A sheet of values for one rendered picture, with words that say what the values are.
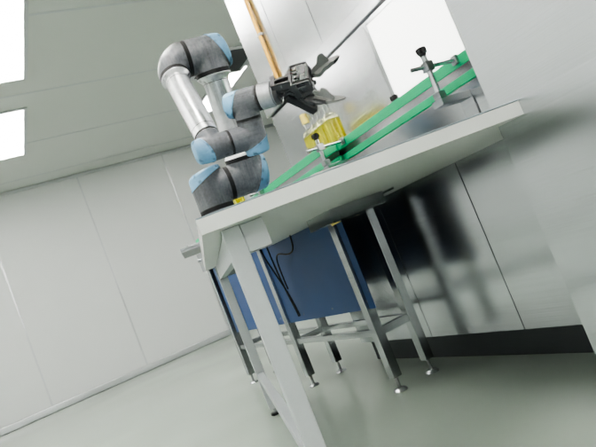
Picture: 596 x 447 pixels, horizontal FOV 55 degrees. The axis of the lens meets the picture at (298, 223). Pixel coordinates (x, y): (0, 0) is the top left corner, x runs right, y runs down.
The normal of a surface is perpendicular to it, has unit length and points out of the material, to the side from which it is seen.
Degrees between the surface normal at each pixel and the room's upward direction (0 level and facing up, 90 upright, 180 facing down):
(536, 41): 90
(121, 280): 90
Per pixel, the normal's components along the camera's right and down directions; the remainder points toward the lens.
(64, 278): 0.42, -0.22
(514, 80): -0.83, 0.30
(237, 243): 0.15, -0.12
